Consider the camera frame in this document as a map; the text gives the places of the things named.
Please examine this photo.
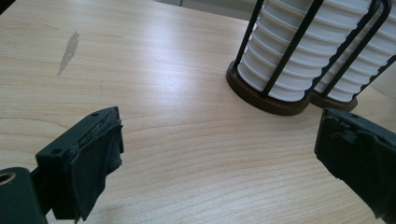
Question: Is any tall stack of white cups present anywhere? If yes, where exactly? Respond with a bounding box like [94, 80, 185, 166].
[314, 0, 396, 103]

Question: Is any short stack of white cups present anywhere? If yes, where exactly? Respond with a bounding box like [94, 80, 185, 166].
[236, 0, 384, 103]

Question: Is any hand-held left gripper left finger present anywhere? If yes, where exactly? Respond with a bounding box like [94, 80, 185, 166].
[35, 105, 125, 222]

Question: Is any black wire double cup holder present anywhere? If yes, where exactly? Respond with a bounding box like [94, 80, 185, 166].
[226, 0, 396, 117]

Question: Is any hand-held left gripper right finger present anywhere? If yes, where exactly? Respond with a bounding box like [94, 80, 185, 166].
[314, 107, 396, 224]

